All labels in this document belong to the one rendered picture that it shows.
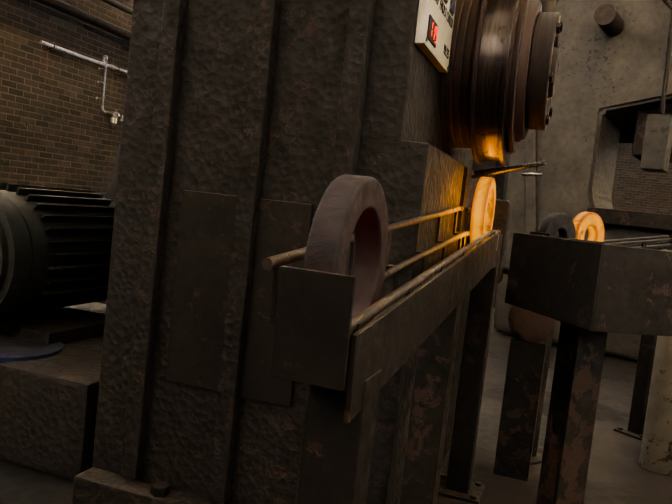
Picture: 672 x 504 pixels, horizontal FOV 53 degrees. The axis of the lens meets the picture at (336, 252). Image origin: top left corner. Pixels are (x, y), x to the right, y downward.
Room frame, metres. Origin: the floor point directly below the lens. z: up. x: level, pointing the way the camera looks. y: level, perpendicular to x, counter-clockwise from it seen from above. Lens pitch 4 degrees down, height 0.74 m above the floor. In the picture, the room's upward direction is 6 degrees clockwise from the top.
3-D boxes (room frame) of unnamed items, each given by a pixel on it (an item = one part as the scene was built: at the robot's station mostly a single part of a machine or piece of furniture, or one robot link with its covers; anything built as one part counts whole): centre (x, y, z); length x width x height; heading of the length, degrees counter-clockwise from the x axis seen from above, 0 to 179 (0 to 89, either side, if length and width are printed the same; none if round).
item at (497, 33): (1.74, -0.37, 1.12); 0.47 x 0.06 x 0.47; 161
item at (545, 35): (1.71, -0.46, 1.12); 0.28 x 0.06 x 0.28; 161
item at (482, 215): (1.74, -0.36, 0.75); 0.18 x 0.03 x 0.18; 160
